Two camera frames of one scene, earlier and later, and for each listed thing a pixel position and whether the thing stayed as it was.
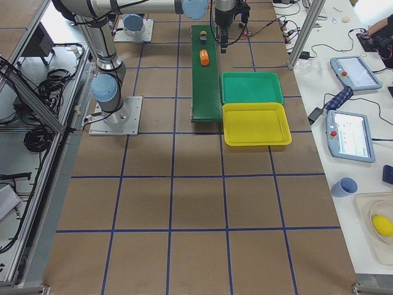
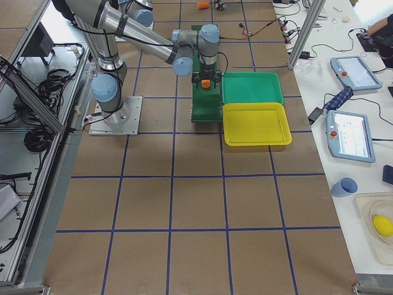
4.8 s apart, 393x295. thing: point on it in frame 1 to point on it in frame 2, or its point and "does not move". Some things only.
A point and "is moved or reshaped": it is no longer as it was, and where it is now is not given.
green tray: (251, 88) does not move
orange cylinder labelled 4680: (204, 57) is moved or reshaped
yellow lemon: (382, 225) does not move
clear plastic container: (376, 210) does not move
